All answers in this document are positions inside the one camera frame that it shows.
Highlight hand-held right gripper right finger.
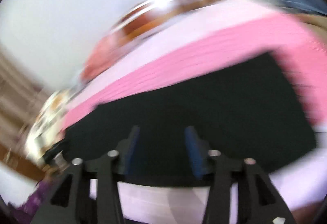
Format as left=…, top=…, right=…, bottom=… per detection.
left=184, top=125, right=298, bottom=224

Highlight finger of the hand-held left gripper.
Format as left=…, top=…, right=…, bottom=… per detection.
left=43, top=140, right=69, bottom=171

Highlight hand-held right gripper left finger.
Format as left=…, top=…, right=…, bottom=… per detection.
left=31, top=125, right=141, bottom=224

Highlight black pants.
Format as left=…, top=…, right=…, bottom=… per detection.
left=63, top=52, right=318, bottom=187

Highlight floral pillow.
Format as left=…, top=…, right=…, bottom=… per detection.
left=26, top=87, right=82, bottom=163

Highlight pink checked blanket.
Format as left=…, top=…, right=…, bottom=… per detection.
left=61, top=0, right=327, bottom=222

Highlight patchwork plaid pillow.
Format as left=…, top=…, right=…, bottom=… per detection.
left=82, top=0, right=246, bottom=84

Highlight wooden bed frame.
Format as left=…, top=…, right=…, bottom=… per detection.
left=0, top=142, right=48, bottom=181

